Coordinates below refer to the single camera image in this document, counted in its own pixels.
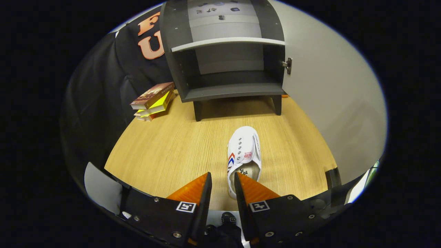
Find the beige shoe cabinet door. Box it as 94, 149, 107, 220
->
269, 0, 388, 185

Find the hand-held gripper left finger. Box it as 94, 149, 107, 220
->
119, 172, 213, 248

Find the person's black shoe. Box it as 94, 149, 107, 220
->
220, 212, 237, 226

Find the yellow book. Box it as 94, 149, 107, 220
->
137, 90, 174, 117

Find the black backdrop cloth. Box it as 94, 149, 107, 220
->
60, 7, 173, 179

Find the white and green object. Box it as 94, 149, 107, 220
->
348, 160, 379, 204

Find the grey flat panel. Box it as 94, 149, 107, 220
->
84, 162, 123, 215

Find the dark grey shoe cabinet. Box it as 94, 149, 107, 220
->
159, 0, 286, 122

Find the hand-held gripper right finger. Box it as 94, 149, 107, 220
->
234, 172, 326, 246

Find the brown book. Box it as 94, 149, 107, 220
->
130, 82, 175, 110

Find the white canvas shoe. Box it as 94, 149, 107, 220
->
227, 126, 262, 199

